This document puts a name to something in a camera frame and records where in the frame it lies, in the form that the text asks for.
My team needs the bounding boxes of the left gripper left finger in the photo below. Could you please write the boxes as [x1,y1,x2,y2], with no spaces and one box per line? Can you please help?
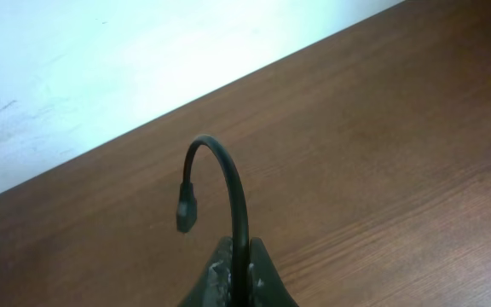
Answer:
[178,236,233,307]

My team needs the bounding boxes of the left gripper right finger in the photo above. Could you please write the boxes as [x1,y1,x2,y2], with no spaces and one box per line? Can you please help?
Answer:
[248,237,298,307]

